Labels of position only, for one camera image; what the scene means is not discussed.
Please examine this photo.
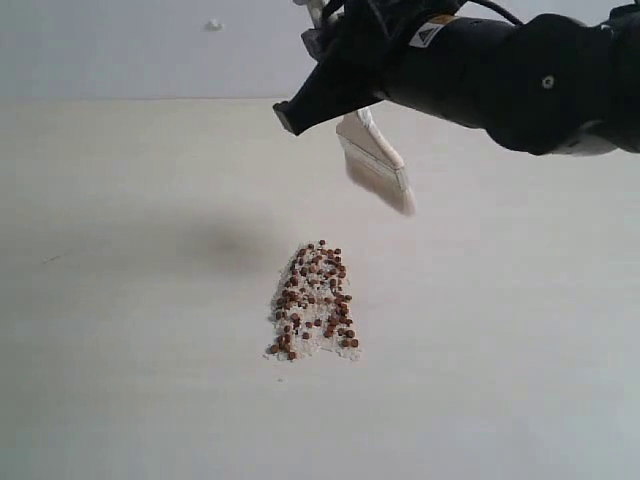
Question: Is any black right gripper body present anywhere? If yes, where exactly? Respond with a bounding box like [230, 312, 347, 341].
[299, 0, 451, 109]

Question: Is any wide white bristle paintbrush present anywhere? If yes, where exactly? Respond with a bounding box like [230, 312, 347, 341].
[335, 108, 416, 216]

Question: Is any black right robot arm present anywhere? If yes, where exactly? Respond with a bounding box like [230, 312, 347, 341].
[274, 1, 639, 156]

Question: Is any brown and white granule pile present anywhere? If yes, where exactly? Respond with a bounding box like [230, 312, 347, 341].
[264, 239, 362, 362]

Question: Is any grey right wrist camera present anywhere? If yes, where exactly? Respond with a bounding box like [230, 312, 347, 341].
[293, 0, 344, 29]

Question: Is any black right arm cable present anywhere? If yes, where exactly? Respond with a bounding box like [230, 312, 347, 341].
[469, 0, 526, 26]

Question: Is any small white wall lump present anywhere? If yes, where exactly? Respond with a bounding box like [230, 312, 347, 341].
[204, 19, 224, 32]

